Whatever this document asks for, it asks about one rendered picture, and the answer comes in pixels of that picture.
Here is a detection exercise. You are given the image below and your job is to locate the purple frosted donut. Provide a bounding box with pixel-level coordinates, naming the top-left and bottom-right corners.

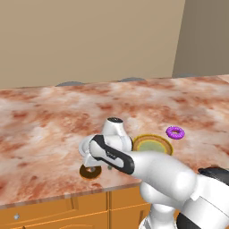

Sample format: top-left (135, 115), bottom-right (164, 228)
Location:
top-left (165, 125), bottom-right (186, 140)

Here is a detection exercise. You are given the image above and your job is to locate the grey stool seat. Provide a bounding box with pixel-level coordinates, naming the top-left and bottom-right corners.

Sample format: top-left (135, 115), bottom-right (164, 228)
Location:
top-left (117, 77), bottom-right (147, 83)
top-left (55, 81), bottom-right (88, 88)

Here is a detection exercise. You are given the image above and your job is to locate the wide orange wooden drawer front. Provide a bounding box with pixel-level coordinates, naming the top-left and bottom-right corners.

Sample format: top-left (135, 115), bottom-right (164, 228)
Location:
top-left (0, 191), bottom-right (108, 224)

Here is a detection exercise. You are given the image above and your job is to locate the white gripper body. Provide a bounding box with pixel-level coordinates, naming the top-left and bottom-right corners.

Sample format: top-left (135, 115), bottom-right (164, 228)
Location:
top-left (81, 155), bottom-right (104, 171)

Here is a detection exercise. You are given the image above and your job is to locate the wide orange wooden cupboard door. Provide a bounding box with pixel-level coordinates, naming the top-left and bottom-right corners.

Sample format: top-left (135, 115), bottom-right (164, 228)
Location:
top-left (17, 210), bottom-right (109, 229)

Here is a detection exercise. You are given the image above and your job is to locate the narrow orange wooden drawer front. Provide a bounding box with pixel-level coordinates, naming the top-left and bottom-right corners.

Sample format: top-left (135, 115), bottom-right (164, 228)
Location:
top-left (109, 185), bottom-right (151, 211)

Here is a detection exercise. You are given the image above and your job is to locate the narrow orange wooden cupboard door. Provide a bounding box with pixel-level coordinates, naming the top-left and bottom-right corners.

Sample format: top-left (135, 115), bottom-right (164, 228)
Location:
top-left (109, 203), bottom-right (152, 229)

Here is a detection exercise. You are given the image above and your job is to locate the yellow-rimmed green plate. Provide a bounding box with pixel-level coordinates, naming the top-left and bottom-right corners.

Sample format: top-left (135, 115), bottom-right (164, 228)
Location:
top-left (131, 133), bottom-right (174, 157)

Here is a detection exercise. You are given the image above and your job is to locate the brown chocolate donut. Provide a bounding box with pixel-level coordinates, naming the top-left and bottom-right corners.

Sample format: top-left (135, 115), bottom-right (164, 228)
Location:
top-left (79, 164), bottom-right (103, 180)

